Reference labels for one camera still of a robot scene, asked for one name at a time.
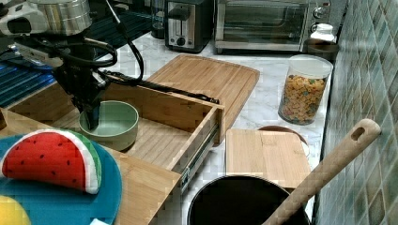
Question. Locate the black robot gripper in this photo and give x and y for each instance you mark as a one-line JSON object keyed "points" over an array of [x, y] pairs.
{"points": [[79, 75]]}

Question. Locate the sage green ceramic cup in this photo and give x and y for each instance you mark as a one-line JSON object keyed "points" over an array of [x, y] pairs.
{"points": [[117, 128]]}

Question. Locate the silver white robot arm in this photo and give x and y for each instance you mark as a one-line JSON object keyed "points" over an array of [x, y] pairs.
{"points": [[55, 33]]}

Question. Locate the wooden drawer cabinet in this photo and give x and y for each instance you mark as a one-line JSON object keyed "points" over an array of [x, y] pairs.
{"points": [[142, 179]]}

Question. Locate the dark grey cup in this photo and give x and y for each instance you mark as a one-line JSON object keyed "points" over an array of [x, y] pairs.
{"points": [[321, 48]]}

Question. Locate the plush watermelon slice toy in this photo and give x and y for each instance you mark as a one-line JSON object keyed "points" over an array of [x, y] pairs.
{"points": [[55, 156]]}

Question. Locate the blue plate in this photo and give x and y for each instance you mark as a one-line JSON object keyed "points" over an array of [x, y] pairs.
{"points": [[47, 204]]}

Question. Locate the yellow plush lemon toy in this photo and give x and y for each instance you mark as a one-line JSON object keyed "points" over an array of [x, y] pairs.
{"points": [[12, 213]]}

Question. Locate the black two-slot toaster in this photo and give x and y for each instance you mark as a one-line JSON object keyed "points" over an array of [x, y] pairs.
{"points": [[188, 24]]}

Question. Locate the bamboo cutting board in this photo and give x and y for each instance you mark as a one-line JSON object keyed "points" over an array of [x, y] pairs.
{"points": [[230, 83]]}

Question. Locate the black utensil crock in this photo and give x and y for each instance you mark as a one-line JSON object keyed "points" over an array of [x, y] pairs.
{"points": [[235, 200]]}

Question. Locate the stainless steel toaster oven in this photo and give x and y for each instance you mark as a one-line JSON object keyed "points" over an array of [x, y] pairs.
{"points": [[267, 25]]}

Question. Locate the teal canister with wooden lid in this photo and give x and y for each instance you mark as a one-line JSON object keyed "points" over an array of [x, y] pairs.
{"points": [[278, 156]]}

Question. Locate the clear cereal jar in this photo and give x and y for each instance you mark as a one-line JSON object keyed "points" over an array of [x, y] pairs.
{"points": [[304, 87]]}

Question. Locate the white-capped orange bottle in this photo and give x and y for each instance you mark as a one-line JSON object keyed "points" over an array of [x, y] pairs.
{"points": [[323, 31]]}

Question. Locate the wooden spoon handle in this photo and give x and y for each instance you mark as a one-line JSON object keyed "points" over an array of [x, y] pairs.
{"points": [[358, 138]]}

